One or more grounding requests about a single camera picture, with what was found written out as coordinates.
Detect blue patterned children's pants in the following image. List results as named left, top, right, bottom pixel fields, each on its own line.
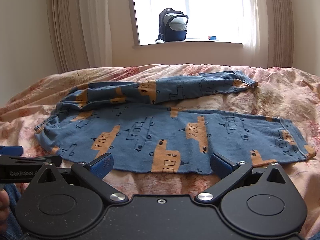
left=35, top=70, right=315, bottom=175

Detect person's left hand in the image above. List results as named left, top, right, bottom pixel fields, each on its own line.
left=0, top=189, right=10, bottom=228

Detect small blue box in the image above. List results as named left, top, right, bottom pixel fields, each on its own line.
left=208, top=36, right=218, bottom=41

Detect beige left curtain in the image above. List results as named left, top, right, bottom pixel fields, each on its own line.
left=47, top=0, right=112, bottom=73

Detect beige curtain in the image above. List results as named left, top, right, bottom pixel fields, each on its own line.
left=242, top=0, right=294, bottom=68
left=47, top=0, right=112, bottom=73

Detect navy blue backpack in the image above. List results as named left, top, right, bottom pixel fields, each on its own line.
left=155, top=8, right=189, bottom=42

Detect beige right curtain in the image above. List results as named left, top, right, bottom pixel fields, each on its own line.
left=242, top=0, right=294, bottom=68

